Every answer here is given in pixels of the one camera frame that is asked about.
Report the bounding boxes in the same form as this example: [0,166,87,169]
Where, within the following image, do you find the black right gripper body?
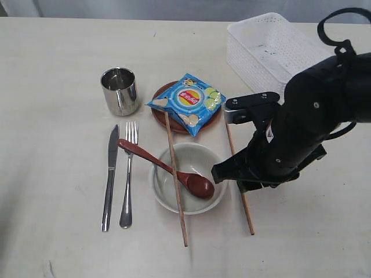
[211,109,326,185]

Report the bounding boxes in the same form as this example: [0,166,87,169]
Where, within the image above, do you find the wooden chopstick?
[165,112,188,247]
[224,120,255,235]

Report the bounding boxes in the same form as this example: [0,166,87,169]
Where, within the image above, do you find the brown wooden spoon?
[118,138,215,199]

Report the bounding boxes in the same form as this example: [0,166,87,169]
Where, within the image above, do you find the white speckled ceramic bowl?
[149,142,228,215]

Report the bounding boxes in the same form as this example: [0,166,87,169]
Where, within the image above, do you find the blue chips snack bag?
[147,73,226,137]

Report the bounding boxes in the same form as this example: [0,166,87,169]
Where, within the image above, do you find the brown round plate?
[151,81,221,134]

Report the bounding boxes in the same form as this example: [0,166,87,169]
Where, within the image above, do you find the white plastic perforated basket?
[226,12,331,96]

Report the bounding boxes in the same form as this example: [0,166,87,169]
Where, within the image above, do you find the silver metal fork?
[119,121,139,229]

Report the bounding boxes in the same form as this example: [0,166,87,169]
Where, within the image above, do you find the silver table knife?
[101,125,119,232]

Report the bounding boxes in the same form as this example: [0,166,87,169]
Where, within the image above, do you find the shiny steel cup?
[100,67,140,116]

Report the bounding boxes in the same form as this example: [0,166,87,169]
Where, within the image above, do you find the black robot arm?
[211,53,370,192]

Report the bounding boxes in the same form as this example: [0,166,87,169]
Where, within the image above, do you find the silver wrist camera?
[223,92,280,126]

